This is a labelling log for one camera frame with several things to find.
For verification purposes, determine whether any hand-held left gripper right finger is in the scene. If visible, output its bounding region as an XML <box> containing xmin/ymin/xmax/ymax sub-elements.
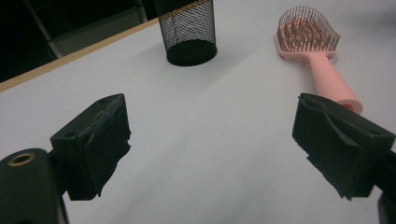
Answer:
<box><xmin>291</xmin><ymin>91</ymin><xmax>396</xmax><ymax>201</ymax></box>

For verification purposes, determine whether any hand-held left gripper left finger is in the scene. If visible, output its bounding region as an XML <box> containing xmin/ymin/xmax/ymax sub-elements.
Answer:
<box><xmin>49</xmin><ymin>92</ymin><xmax>133</xmax><ymax>202</ymax></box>

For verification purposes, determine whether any pink hairbrush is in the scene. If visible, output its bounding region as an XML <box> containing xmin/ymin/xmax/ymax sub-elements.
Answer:
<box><xmin>275</xmin><ymin>5</ymin><xmax>364</xmax><ymax>115</ymax></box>

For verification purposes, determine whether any black mesh pen holder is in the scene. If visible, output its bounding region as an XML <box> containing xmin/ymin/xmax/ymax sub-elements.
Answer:
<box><xmin>154</xmin><ymin>0</ymin><xmax>219</xmax><ymax>67</ymax></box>

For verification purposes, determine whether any grey metal floor rail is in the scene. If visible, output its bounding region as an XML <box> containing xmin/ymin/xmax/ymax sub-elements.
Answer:
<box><xmin>46</xmin><ymin>6</ymin><xmax>148</xmax><ymax>60</ymax></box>

